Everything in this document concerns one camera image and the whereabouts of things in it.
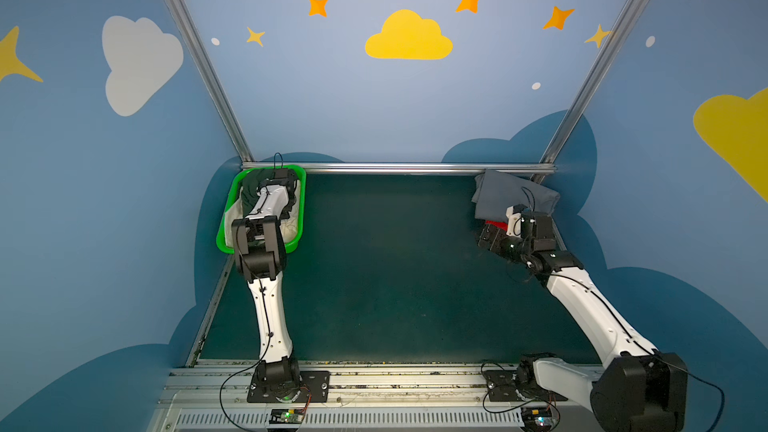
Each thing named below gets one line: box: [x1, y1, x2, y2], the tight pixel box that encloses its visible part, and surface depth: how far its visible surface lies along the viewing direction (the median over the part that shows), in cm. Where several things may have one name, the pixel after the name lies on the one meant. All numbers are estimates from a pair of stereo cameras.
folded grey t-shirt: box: [472, 169, 561, 223], surface depth 109 cm
